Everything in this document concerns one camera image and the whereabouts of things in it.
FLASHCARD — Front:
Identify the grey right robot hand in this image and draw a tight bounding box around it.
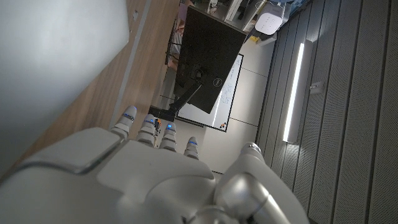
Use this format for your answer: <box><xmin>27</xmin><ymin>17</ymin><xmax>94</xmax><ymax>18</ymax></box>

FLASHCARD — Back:
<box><xmin>0</xmin><ymin>105</ymin><xmax>312</xmax><ymax>224</ymax></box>

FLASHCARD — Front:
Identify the black Dell monitor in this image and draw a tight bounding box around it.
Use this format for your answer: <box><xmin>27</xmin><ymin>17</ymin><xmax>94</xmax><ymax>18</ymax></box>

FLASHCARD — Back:
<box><xmin>173</xmin><ymin>5</ymin><xmax>248</xmax><ymax>115</ymax></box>

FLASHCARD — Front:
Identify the seated person white polo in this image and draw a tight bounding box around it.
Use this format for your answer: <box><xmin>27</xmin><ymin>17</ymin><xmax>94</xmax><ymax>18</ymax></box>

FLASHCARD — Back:
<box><xmin>173</xmin><ymin>2</ymin><xmax>189</xmax><ymax>47</ymax></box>

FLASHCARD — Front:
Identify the long ceiling light strip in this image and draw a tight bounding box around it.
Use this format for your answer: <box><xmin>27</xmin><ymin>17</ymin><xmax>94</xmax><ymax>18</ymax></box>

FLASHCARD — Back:
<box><xmin>282</xmin><ymin>42</ymin><xmax>305</xmax><ymax>143</ymax></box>

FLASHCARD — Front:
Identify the white storage shelf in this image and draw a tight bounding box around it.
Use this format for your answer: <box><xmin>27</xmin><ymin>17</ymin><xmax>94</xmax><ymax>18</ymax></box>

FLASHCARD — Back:
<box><xmin>189</xmin><ymin>0</ymin><xmax>262</xmax><ymax>34</ymax></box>

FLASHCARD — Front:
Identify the small grey ceiling fixture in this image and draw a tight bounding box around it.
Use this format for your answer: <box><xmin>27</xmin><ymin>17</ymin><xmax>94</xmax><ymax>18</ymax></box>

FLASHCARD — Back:
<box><xmin>310</xmin><ymin>81</ymin><xmax>325</xmax><ymax>95</ymax></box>

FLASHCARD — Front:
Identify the white box-shaped appliance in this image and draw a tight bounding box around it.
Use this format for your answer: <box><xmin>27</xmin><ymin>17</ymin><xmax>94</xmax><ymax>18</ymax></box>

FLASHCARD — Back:
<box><xmin>254</xmin><ymin>1</ymin><xmax>286</xmax><ymax>35</ymax></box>

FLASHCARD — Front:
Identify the white whiteboard black frame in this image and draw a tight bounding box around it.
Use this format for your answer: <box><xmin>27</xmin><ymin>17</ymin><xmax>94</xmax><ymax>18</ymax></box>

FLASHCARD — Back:
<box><xmin>175</xmin><ymin>53</ymin><xmax>244</xmax><ymax>133</ymax></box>

